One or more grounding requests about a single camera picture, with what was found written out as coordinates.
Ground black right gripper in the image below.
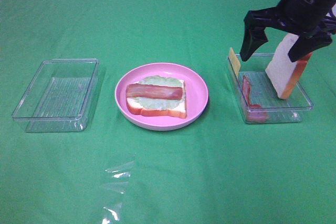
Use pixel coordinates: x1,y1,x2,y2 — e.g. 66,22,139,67
239,0,335,62

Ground bacon strip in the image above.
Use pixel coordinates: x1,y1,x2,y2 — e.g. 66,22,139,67
241,75,269,123
125,83,183,100

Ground green lettuce leaf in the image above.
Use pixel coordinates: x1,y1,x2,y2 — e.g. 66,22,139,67
127,75,186,112

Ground bread slice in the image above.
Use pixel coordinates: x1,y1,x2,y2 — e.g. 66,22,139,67
265,34,312,100
125,91,187,119

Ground upright bread slice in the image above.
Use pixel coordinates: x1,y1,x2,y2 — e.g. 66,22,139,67
265,34,312,100

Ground yellow cheese slice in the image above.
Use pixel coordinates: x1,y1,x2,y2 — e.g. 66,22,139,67
228,47,241,78

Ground clear right plastic container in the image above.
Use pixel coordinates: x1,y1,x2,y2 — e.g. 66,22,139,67
227,53,313,124

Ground clear plastic container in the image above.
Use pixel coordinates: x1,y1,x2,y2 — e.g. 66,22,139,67
12,59,99,133
227,53,313,124

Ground pink round plate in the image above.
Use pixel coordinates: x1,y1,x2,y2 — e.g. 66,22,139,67
114,62,208,131

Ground clear left plastic container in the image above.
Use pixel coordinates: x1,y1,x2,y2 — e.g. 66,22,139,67
12,59,99,133

